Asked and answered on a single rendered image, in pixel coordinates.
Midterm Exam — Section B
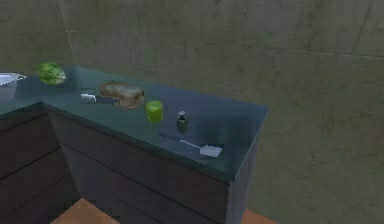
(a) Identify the dark pepper shaker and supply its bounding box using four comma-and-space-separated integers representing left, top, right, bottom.
176, 110, 189, 134

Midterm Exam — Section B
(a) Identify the grey spatula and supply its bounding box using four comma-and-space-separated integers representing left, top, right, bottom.
158, 132, 223, 159

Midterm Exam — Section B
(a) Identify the brown bread loaf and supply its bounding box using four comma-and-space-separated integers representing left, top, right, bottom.
99, 80, 146, 110

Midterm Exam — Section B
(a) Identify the dark kitchen counter cabinet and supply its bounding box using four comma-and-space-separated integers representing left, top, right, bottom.
0, 65, 270, 224

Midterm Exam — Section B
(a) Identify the green lettuce head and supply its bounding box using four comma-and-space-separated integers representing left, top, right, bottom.
37, 61, 67, 86

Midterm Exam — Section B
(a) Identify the white pot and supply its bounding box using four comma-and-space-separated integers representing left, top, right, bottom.
0, 72, 27, 104

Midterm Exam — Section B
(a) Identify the white handled kitchen knife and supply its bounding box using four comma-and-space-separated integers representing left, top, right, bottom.
80, 93, 120, 105

